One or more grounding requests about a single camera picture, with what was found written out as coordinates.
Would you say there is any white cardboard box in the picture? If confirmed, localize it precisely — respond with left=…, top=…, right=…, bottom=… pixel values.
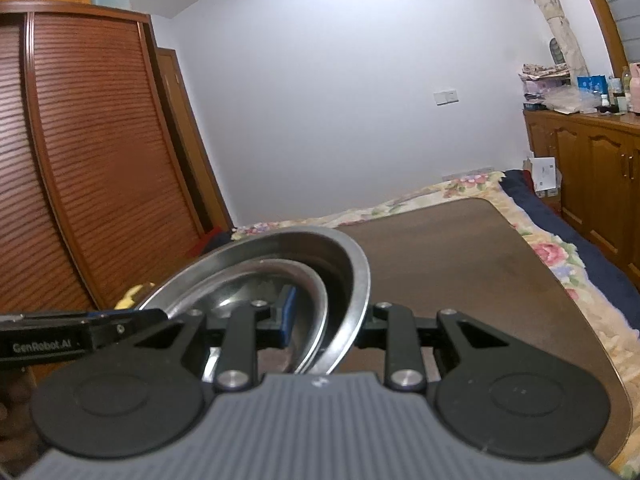
left=522, top=156, right=560, bottom=198

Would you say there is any beige curtain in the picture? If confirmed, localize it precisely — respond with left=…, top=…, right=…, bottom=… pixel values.
left=510, top=0, right=590, bottom=78

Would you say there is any blue box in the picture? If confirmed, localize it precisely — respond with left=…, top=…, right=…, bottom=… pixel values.
left=577, top=75, right=608, bottom=98

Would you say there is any clear plastic bag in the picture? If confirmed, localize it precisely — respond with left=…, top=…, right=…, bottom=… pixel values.
left=542, top=87, right=601, bottom=114

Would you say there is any wooden louvered wardrobe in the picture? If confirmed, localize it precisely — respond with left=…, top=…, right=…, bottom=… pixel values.
left=0, top=2, right=208, bottom=321

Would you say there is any wooden window frame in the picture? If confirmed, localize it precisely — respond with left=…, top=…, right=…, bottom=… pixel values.
left=570, top=0, right=628, bottom=77

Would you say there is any floral blanket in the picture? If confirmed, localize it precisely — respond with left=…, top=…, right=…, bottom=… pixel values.
left=231, top=171, right=640, bottom=480

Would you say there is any small stainless steel bowl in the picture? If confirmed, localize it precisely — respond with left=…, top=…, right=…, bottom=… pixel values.
left=165, top=257, right=330, bottom=375

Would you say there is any grey window blind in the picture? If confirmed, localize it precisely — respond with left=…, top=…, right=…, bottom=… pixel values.
left=597, top=0, right=640, bottom=68

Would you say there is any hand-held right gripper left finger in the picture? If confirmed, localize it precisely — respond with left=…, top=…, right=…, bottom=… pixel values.
left=134, top=285, right=297, bottom=393

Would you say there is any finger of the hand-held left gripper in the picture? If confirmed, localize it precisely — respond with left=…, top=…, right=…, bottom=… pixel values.
left=89, top=307, right=169, bottom=352

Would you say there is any small grey fan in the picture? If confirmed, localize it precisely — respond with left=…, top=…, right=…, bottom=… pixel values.
left=549, top=37, right=571, bottom=66

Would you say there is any person's left hand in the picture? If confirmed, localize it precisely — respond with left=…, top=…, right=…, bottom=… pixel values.
left=0, top=370, right=40, bottom=461

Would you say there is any wooden sideboard cabinet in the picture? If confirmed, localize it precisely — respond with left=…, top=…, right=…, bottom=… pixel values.
left=522, top=110, right=640, bottom=286

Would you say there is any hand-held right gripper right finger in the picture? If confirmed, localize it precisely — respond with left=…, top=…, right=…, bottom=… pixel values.
left=357, top=301, right=508, bottom=393

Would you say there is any red cloth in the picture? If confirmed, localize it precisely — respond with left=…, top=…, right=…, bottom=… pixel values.
left=192, top=227, right=236, bottom=261

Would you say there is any large stainless steel bowl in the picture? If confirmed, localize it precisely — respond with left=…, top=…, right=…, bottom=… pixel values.
left=134, top=226, right=372, bottom=377

